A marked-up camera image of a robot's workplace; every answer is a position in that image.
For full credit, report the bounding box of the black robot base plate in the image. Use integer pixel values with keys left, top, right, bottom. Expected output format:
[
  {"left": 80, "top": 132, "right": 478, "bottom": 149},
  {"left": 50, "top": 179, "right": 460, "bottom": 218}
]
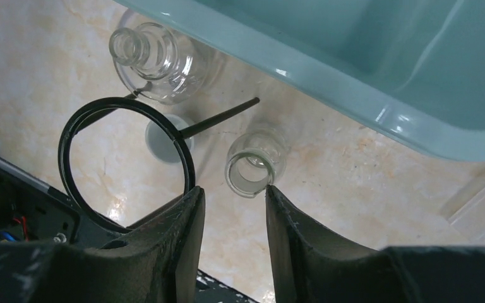
[{"left": 0, "top": 144, "right": 260, "bottom": 303}]

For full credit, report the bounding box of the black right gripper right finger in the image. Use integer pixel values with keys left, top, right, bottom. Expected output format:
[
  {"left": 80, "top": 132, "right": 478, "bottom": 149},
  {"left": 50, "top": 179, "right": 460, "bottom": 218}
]
[{"left": 265, "top": 186, "right": 485, "bottom": 302}]

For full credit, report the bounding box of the clear glass flask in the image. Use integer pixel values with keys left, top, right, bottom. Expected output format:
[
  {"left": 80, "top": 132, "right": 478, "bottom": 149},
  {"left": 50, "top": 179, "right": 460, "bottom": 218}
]
[{"left": 108, "top": 9, "right": 225, "bottom": 105}]

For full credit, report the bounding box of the teal plastic bin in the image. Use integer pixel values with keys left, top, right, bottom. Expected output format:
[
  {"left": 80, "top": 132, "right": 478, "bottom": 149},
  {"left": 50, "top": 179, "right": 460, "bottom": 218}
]
[{"left": 123, "top": 1, "right": 485, "bottom": 162}]

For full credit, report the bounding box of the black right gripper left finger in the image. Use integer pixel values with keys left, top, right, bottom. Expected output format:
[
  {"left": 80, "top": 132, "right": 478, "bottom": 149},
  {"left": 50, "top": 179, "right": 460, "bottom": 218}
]
[{"left": 0, "top": 186, "right": 205, "bottom": 302}]

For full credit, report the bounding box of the small clear glass dish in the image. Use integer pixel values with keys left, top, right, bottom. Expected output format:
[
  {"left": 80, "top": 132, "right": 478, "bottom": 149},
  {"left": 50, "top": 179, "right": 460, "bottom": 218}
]
[{"left": 145, "top": 114, "right": 194, "bottom": 164}]

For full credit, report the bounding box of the clear glass beaker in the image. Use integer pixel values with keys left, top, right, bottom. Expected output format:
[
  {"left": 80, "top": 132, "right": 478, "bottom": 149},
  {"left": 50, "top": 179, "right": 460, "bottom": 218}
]
[{"left": 224, "top": 123, "right": 289, "bottom": 199}]

